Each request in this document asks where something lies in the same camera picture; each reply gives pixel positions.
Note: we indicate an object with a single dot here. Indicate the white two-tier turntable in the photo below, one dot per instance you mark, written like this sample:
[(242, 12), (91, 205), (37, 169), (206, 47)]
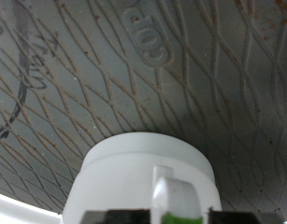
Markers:
[(180, 77)]

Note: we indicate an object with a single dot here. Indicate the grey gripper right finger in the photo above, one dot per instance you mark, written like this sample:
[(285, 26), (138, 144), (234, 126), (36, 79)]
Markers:
[(233, 217)]

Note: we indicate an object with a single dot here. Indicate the white mug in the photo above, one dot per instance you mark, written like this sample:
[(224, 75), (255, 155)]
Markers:
[(118, 174)]

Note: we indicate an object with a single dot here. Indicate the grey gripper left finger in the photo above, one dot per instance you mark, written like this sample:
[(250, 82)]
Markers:
[(127, 217)]

